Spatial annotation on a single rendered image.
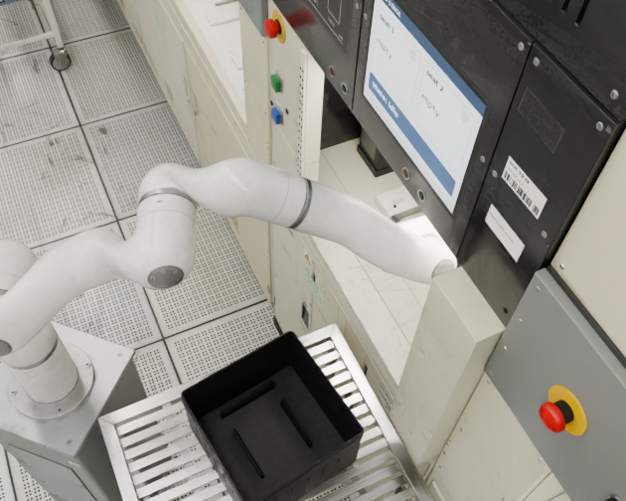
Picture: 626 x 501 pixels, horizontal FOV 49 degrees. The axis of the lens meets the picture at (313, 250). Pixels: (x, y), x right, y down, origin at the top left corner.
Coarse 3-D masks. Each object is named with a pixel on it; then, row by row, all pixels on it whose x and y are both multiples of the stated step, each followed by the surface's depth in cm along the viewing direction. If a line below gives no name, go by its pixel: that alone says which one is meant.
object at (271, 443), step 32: (256, 352) 148; (288, 352) 157; (224, 384) 149; (256, 384) 160; (288, 384) 160; (320, 384) 149; (192, 416) 138; (224, 416) 154; (256, 416) 155; (288, 416) 155; (320, 416) 156; (352, 416) 139; (224, 448) 151; (256, 448) 151; (288, 448) 151; (320, 448) 152; (352, 448) 141; (224, 480) 141; (256, 480) 147; (288, 480) 131; (320, 480) 145
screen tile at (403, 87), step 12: (384, 12) 100; (384, 24) 101; (384, 36) 102; (396, 36) 98; (396, 48) 100; (408, 48) 96; (372, 60) 108; (384, 60) 105; (408, 60) 98; (384, 72) 106; (396, 72) 102; (408, 72) 99; (396, 84) 103; (408, 84) 100; (396, 96) 105; (408, 96) 101; (408, 108) 102
